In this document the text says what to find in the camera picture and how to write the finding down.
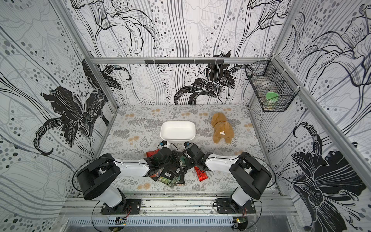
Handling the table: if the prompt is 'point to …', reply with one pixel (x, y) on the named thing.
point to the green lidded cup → (271, 97)
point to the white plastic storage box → (178, 130)
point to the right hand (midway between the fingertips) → (189, 158)
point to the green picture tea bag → (182, 163)
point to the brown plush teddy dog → (222, 128)
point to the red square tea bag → (150, 153)
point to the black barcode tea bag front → (170, 170)
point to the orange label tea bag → (155, 176)
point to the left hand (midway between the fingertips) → (182, 157)
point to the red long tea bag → (201, 174)
